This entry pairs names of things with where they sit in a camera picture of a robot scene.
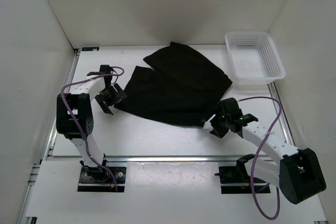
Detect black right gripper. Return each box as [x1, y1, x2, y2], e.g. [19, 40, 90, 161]
[200, 103, 230, 138]

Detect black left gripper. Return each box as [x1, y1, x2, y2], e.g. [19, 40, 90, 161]
[95, 83, 128, 114]

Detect black shorts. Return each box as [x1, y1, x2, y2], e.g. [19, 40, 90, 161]
[115, 42, 233, 127]

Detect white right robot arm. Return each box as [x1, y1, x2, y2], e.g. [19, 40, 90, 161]
[210, 109, 327, 204]

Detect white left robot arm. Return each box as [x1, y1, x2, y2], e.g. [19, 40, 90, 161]
[56, 65, 127, 182]

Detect white perforated plastic basket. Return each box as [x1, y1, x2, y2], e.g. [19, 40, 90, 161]
[225, 31, 286, 89]

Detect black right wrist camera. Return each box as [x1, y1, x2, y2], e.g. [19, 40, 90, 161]
[220, 98, 242, 117]

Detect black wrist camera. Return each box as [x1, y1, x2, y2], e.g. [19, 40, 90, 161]
[220, 98, 242, 117]
[87, 65, 114, 76]

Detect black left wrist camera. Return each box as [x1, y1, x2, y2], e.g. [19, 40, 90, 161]
[87, 65, 114, 76]

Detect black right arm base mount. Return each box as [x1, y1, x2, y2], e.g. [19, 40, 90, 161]
[214, 154, 255, 195]

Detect aluminium front rail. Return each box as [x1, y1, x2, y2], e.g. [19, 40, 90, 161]
[104, 155, 279, 164]

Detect aluminium rail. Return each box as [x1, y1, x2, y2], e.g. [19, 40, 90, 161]
[104, 155, 279, 164]
[268, 82, 329, 223]
[17, 49, 84, 223]

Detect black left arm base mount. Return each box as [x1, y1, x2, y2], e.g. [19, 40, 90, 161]
[77, 161, 127, 193]

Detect aluminium right side rail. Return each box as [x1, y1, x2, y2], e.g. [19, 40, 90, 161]
[268, 82, 329, 223]

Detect aluminium left side rail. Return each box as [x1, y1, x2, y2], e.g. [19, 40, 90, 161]
[17, 49, 84, 223]

